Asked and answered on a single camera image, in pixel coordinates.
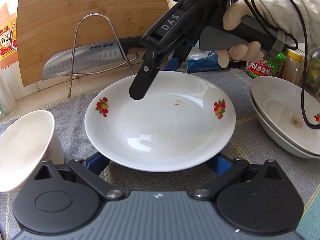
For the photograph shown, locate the white blue salt bag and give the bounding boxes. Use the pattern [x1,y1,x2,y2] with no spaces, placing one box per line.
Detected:
[187,51,222,74]

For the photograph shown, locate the bamboo cutting board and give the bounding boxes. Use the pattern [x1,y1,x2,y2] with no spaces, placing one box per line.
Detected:
[16,0,168,86]

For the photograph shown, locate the green lid mushroom sauce jar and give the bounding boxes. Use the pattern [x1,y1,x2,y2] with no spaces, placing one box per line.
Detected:
[245,53,286,78]

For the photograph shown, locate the grey and teal dish mat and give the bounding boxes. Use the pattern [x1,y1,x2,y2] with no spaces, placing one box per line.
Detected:
[0,68,320,240]

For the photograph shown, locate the large white plate with residue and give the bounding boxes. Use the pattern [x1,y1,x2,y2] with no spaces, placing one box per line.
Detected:
[251,76,319,157]

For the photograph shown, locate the right gloved hand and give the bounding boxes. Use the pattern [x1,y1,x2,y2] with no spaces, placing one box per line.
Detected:
[215,0,265,69]

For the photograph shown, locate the wire board rack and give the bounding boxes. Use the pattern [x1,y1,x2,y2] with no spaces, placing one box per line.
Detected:
[68,13,133,98]

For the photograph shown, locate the beige right sleeve forearm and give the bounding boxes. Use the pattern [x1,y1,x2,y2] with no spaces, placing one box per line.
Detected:
[254,0,319,45]

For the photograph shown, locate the orange cooking wine jug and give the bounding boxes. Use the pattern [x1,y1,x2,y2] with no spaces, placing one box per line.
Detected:
[1,0,18,69]

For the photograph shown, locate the yellow lid spice jar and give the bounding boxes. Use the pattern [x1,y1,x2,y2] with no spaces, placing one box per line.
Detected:
[282,49,304,85]

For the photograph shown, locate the santoku kitchen knife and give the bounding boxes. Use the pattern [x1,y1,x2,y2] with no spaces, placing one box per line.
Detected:
[41,36,146,81]

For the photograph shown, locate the clear glass bottle red cap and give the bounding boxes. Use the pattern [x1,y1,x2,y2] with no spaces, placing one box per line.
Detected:
[305,46,320,98]

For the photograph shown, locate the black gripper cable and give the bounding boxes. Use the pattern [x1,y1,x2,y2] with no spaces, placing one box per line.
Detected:
[238,0,320,130]

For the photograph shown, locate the white bowl grey flowers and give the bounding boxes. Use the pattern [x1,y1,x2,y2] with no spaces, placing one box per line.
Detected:
[1,110,65,193]

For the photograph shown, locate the white fruit plate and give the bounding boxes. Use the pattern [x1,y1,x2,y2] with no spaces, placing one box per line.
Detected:
[85,72,236,172]
[250,96,319,159]

